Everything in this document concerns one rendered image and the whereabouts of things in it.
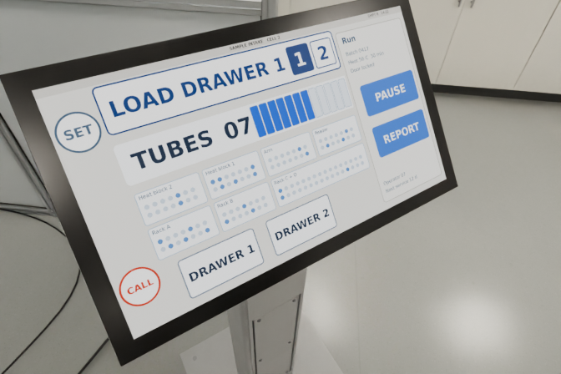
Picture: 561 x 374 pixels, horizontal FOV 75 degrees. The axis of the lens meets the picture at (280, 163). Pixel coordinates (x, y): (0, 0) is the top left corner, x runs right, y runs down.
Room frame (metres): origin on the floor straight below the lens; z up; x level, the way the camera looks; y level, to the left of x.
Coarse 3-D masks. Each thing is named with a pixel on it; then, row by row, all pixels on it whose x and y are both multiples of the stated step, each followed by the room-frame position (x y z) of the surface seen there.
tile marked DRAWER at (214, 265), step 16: (224, 240) 0.24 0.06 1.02; (240, 240) 0.25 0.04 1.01; (256, 240) 0.25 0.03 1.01; (192, 256) 0.22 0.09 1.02; (208, 256) 0.23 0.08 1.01; (224, 256) 0.23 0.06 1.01; (240, 256) 0.24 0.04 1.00; (256, 256) 0.24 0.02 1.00; (192, 272) 0.21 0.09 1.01; (208, 272) 0.21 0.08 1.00; (224, 272) 0.22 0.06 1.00; (240, 272) 0.22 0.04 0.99; (192, 288) 0.20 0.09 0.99; (208, 288) 0.20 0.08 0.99
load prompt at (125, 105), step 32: (192, 64) 0.37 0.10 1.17; (224, 64) 0.38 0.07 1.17; (256, 64) 0.40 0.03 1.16; (288, 64) 0.42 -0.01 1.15; (320, 64) 0.43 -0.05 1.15; (96, 96) 0.31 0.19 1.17; (128, 96) 0.32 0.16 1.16; (160, 96) 0.33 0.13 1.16; (192, 96) 0.35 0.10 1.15; (224, 96) 0.36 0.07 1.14; (128, 128) 0.30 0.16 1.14
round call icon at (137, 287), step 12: (144, 264) 0.20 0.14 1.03; (120, 276) 0.19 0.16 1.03; (132, 276) 0.19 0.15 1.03; (144, 276) 0.20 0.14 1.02; (156, 276) 0.20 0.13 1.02; (120, 288) 0.18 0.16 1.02; (132, 288) 0.18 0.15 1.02; (144, 288) 0.19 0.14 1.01; (156, 288) 0.19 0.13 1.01; (120, 300) 0.17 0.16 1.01; (132, 300) 0.18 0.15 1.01; (144, 300) 0.18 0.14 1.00; (156, 300) 0.18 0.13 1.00; (132, 312) 0.17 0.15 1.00
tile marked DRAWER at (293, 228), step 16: (304, 208) 0.30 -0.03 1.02; (320, 208) 0.31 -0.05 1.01; (272, 224) 0.27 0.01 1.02; (288, 224) 0.28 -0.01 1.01; (304, 224) 0.29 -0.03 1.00; (320, 224) 0.29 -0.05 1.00; (336, 224) 0.30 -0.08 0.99; (272, 240) 0.26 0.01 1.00; (288, 240) 0.26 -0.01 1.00; (304, 240) 0.27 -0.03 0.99
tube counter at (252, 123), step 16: (336, 80) 0.43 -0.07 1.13; (288, 96) 0.39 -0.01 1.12; (304, 96) 0.40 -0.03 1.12; (320, 96) 0.41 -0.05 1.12; (336, 96) 0.42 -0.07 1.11; (240, 112) 0.35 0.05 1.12; (256, 112) 0.36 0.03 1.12; (272, 112) 0.37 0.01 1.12; (288, 112) 0.38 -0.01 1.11; (304, 112) 0.38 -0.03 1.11; (320, 112) 0.39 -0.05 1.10; (336, 112) 0.40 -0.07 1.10; (224, 128) 0.33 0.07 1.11; (240, 128) 0.34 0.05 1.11; (256, 128) 0.35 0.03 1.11; (272, 128) 0.35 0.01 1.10; (288, 128) 0.36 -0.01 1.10; (240, 144) 0.33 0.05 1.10
